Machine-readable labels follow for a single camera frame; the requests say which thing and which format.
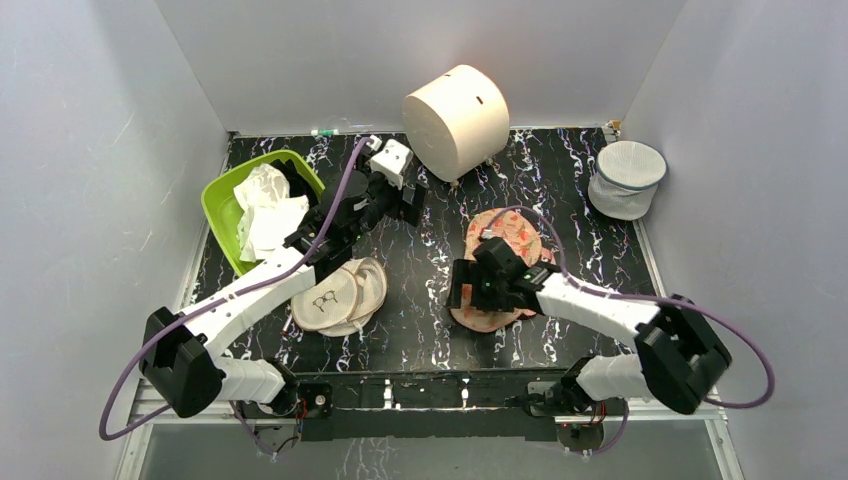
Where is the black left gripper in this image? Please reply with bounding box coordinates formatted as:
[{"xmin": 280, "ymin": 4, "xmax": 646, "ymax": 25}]
[{"xmin": 347, "ymin": 150, "xmax": 430, "ymax": 246}]

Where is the floral mesh laundry bag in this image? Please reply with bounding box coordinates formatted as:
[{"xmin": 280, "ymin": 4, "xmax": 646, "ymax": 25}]
[{"xmin": 450, "ymin": 208, "xmax": 555, "ymax": 333}]

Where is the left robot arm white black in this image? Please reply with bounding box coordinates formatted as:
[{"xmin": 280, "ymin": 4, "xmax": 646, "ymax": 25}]
[{"xmin": 139, "ymin": 170, "xmax": 428, "ymax": 418}]

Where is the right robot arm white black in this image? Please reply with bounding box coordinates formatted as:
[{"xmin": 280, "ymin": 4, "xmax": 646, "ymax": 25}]
[{"xmin": 447, "ymin": 237, "xmax": 732, "ymax": 416}]

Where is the beige round mesh laundry bag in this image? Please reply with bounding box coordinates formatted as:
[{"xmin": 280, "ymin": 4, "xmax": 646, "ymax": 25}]
[{"xmin": 290, "ymin": 257, "xmax": 388, "ymax": 337}]

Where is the white cylindrical mesh bag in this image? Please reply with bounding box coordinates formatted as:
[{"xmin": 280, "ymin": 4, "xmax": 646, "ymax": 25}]
[{"xmin": 587, "ymin": 141, "xmax": 668, "ymax": 221}]

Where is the cream cylindrical drum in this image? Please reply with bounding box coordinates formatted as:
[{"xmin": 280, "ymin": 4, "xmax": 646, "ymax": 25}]
[{"xmin": 402, "ymin": 65, "xmax": 510, "ymax": 183}]

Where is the black cloth in basin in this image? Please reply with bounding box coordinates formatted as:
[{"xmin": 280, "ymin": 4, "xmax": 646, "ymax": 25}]
[{"xmin": 271, "ymin": 160, "xmax": 319, "ymax": 208}]

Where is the white cloth in basin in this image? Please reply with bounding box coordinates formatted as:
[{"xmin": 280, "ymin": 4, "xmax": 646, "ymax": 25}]
[{"xmin": 233, "ymin": 163, "xmax": 310, "ymax": 262}]

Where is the green plastic basin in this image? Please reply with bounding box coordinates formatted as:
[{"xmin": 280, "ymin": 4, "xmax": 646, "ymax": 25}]
[{"xmin": 201, "ymin": 149, "xmax": 325, "ymax": 276}]

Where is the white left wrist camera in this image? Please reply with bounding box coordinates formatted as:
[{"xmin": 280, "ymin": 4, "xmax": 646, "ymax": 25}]
[{"xmin": 369, "ymin": 139, "xmax": 414, "ymax": 190}]

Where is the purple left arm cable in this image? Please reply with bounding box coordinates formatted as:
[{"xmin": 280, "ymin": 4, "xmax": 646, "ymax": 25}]
[{"xmin": 97, "ymin": 136, "xmax": 376, "ymax": 458}]

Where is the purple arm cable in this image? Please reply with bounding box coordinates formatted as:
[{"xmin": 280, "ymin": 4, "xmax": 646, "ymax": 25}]
[
  {"xmin": 97, "ymin": 136, "xmax": 376, "ymax": 458},
  {"xmin": 483, "ymin": 205, "xmax": 776, "ymax": 458}
]

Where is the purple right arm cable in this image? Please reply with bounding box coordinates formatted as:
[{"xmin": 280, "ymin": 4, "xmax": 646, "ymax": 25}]
[{"xmin": 483, "ymin": 205, "xmax": 776, "ymax": 458}]

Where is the aluminium base frame rail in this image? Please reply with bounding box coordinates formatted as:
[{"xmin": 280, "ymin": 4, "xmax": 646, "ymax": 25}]
[{"xmin": 117, "ymin": 372, "xmax": 743, "ymax": 479}]

